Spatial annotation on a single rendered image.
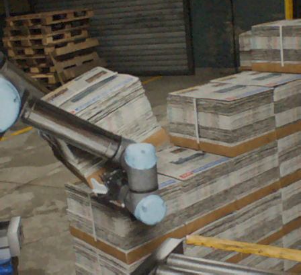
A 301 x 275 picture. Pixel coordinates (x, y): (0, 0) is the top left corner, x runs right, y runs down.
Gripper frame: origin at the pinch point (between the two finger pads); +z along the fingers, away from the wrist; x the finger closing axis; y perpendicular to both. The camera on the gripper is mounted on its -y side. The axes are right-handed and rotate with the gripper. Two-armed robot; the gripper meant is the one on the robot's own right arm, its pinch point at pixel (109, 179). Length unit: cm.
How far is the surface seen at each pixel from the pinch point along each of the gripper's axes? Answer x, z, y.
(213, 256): -26, 26, -65
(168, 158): -35, 48, -29
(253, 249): -19.2, -36.2, -23.9
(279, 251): -24, -41, -25
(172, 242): -4.7, -16.4, -20.4
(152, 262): 4.6, -24.0, -16.9
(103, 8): -278, 812, -77
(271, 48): -112, 70, -21
